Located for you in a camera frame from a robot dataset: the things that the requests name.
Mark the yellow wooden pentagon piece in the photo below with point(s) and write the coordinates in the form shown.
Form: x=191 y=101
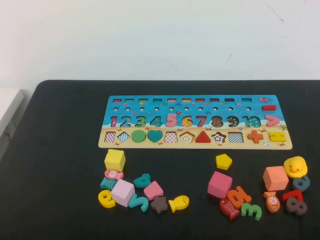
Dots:
x=223 y=161

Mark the colourful wooden puzzle board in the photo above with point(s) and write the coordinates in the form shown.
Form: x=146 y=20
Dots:
x=160 y=113

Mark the teal wooden heart piece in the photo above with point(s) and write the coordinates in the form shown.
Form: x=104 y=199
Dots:
x=155 y=135

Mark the green wooden circle piece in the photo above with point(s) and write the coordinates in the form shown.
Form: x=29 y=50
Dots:
x=138 y=136

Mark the red wooden triangle piece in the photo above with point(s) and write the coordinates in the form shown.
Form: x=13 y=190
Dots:
x=203 y=138

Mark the brown wooden star piece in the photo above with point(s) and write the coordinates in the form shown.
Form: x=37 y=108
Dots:
x=159 y=204

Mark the pink wooden number five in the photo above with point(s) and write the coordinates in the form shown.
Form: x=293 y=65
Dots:
x=170 y=116

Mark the teal wooden number four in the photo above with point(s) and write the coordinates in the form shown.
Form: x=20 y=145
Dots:
x=146 y=178

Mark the yellow wooden cube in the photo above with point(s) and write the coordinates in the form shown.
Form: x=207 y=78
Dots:
x=114 y=160

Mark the pink fish with five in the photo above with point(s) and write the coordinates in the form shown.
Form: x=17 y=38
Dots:
x=113 y=174

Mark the light pink wooden cube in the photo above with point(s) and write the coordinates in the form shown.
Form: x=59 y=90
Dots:
x=122 y=192

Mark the teal wooden fish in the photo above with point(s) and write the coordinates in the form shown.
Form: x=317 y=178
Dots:
x=107 y=183

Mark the yellow wooden fish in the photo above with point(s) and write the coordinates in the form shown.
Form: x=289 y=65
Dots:
x=178 y=203

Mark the teal wooden number five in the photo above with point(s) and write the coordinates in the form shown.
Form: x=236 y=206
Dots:
x=143 y=203

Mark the magenta wooden cube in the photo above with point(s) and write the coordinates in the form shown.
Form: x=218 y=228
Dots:
x=219 y=185

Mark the orange wooden plus sign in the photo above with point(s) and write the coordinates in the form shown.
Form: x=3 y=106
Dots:
x=255 y=137

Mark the yellow wooden number nine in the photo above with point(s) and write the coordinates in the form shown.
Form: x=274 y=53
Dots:
x=106 y=203

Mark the red wooden minus sign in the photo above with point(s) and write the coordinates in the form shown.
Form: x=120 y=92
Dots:
x=268 y=107

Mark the red wooden fish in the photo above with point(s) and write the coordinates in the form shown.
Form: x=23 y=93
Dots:
x=228 y=207

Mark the orange wooden number ten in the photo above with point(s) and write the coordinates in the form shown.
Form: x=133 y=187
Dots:
x=243 y=195

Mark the pink wooden greater-than sign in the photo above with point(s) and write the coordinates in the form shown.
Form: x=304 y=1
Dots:
x=276 y=120

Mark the yellow wooden equals sign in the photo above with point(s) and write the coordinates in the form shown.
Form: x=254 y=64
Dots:
x=277 y=137

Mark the salmon wooden cube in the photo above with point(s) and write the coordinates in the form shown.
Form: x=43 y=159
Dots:
x=275 y=178

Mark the green wooden number three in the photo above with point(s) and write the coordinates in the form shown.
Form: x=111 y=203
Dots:
x=257 y=215

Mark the orange fish with ten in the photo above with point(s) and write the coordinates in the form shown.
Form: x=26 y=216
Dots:
x=272 y=201

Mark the yellow rubber duck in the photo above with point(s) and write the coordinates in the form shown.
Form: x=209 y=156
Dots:
x=296 y=166

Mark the red wooden number seven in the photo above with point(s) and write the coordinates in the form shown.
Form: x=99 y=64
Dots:
x=297 y=193

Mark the blue number six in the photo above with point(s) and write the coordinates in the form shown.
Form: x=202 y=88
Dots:
x=307 y=181

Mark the brown wooden number eight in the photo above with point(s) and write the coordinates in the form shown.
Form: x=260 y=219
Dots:
x=296 y=205

